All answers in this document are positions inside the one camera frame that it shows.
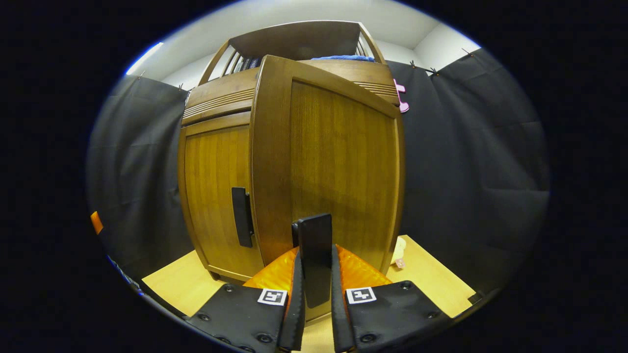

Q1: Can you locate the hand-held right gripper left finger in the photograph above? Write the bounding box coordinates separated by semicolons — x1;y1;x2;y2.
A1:
186;247;307;353

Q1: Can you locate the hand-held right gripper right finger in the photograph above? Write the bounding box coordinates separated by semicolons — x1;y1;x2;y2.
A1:
330;244;452;353

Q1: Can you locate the black door handle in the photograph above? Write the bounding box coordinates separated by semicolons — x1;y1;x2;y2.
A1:
232;187;254;248
292;213;333;309

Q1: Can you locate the wooden cabinet door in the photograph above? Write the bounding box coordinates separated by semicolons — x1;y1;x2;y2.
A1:
178;111;265;282
249;55;405;322

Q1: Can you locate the wooden double-door shoe cabinet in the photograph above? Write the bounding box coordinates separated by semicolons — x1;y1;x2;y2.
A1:
178;20;400;286

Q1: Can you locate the small cream toy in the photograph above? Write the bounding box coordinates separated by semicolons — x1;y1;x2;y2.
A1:
391;237;408;269

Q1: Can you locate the black backdrop cloth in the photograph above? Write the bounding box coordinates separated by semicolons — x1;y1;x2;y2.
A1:
87;47;550;295

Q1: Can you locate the blue folded towel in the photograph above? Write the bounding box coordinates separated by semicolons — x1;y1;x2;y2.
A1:
311;54;376;63

